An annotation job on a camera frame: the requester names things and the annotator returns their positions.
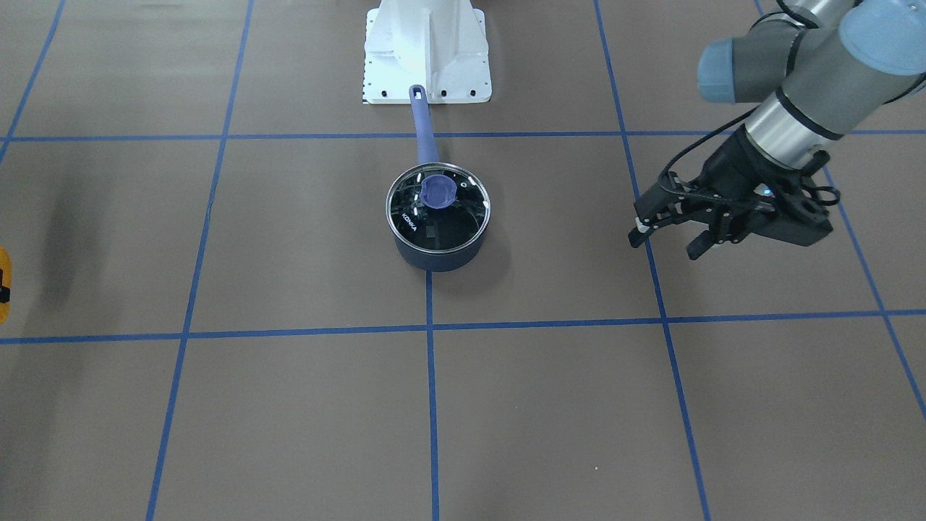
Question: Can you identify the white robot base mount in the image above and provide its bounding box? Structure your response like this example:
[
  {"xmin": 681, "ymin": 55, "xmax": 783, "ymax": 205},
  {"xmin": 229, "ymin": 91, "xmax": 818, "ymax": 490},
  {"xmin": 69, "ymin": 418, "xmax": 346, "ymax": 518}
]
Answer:
[{"xmin": 362, "ymin": 1, "xmax": 493, "ymax": 105}]

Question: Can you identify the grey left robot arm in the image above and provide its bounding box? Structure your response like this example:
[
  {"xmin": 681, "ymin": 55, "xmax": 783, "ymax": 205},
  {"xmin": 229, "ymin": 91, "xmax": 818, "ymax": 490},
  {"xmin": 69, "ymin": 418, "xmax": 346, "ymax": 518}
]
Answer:
[{"xmin": 628, "ymin": 1, "xmax": 924, "ymax": 260}]

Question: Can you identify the glass lid with blue knob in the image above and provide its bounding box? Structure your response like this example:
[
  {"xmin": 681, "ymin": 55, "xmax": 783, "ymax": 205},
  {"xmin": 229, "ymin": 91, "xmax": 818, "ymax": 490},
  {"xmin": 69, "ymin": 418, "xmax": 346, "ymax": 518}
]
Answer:
[{"xmin": 385, "ymin": 162, "xmax": 492, "ymax": 256}]

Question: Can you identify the blue saucepan with handle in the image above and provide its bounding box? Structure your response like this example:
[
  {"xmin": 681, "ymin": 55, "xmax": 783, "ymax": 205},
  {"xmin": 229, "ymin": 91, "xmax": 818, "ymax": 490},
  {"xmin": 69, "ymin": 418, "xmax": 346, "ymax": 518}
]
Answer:
[{"xmin": 385, "ymin": 85, "xmax": 492, "ymax": 271}]

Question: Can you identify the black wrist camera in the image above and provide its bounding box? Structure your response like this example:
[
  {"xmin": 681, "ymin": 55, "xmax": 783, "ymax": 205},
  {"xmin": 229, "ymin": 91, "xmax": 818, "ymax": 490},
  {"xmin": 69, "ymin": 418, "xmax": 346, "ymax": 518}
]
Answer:
[{"xmin": 749, "ymin": 212, "xmax": 833, "ymax": 247}]

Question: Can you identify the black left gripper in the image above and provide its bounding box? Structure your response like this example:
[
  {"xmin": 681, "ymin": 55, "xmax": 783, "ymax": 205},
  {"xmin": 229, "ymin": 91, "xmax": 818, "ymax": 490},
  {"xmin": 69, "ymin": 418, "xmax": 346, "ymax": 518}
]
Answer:
[{"xmin": 628, "ymin": 128, "xmax": 839, "ymax": 261}]

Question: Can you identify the yellow corn cob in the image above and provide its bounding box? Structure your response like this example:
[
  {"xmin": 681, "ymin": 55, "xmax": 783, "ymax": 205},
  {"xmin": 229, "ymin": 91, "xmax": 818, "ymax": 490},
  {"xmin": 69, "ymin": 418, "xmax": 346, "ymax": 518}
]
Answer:
[{"xmin": 0, "ymin": 247, "xmax": 13, "ymax": 324}]

